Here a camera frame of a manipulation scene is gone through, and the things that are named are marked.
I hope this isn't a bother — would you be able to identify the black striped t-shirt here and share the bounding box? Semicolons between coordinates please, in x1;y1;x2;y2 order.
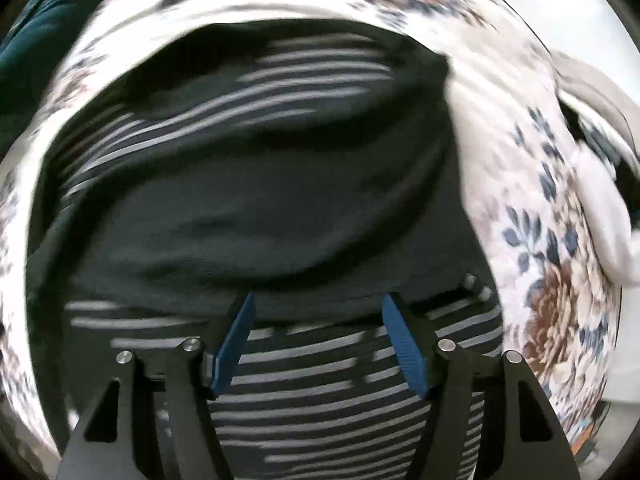
26;20;502;479

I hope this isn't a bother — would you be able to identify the beige garment on bed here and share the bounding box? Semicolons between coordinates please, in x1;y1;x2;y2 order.
552;53;639;286

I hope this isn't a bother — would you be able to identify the floral white bed blanket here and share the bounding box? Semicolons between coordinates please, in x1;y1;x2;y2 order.
1;0;620;479

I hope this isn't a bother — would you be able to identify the teal folded quilt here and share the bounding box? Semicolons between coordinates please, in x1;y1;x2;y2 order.
1;0;103;154

